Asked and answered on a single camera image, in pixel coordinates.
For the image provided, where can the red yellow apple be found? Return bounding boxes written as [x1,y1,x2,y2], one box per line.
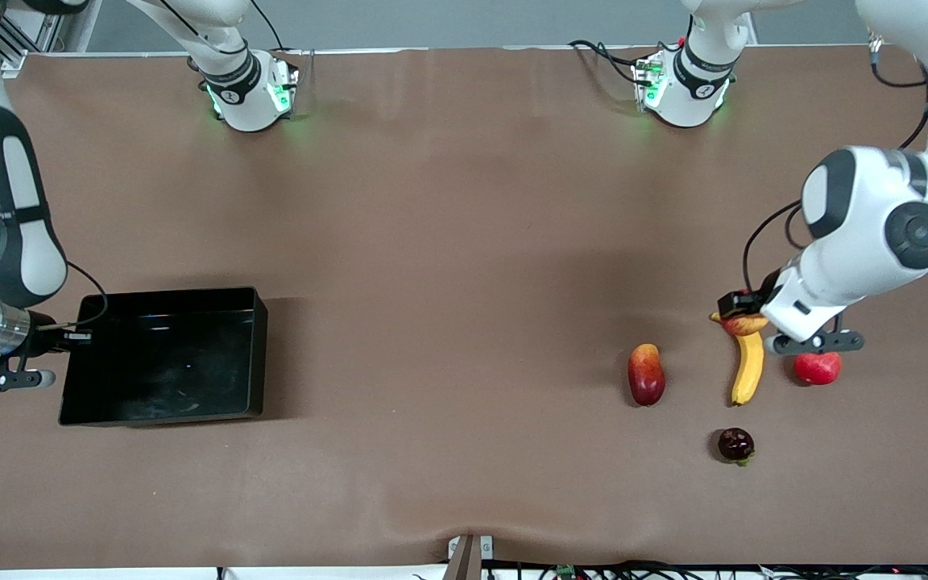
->
[722,314,770,338]

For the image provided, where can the yellow banana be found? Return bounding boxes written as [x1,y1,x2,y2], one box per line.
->
[710,313,765,407]

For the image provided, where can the black plastic box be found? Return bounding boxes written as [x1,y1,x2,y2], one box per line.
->
[58,286,268,427]

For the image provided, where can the red pomegranate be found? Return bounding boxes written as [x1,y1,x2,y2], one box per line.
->
[793,351,843,387]

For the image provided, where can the red yellow mango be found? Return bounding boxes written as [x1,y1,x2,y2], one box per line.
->
[627,343,667,407]

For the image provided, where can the dark purple mangosteen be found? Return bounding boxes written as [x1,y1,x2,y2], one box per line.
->
[717,428,756,467]

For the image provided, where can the table cover sheet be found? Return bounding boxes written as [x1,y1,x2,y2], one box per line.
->
[0,44,928,570]

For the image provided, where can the aluminium profile frame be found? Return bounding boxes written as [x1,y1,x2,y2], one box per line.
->
[0,0,72,79]

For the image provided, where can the black left arm base cables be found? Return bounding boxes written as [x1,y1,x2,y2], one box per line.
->
[567,39,652,86]

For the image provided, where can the black right arm base cable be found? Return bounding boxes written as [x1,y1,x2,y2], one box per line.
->
[251,0,317,91]

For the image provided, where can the grey metal camera bracket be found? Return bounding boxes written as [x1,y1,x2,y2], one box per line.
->
[444,534,495,580]

